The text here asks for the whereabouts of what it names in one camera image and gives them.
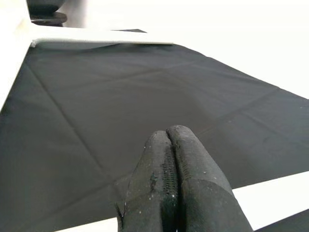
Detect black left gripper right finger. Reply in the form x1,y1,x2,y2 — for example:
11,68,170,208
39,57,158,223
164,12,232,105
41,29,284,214
166,124,254,232

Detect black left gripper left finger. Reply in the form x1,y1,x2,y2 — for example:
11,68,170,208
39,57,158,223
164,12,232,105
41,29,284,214
115,130,180,232

